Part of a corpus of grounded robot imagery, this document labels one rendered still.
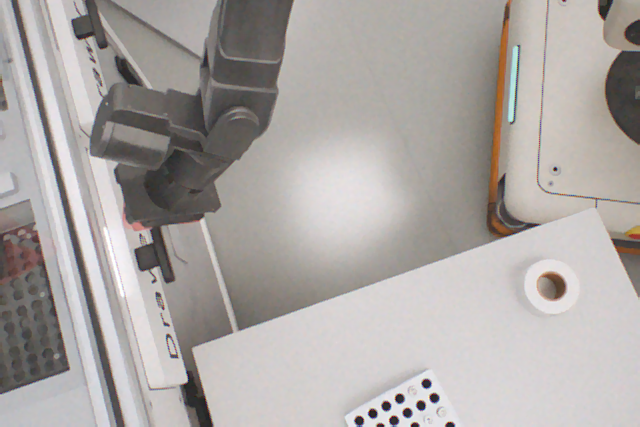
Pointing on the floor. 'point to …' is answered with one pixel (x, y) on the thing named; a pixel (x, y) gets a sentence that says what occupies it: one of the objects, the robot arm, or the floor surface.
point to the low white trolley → (448, 342)
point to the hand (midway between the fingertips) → (141, 218)
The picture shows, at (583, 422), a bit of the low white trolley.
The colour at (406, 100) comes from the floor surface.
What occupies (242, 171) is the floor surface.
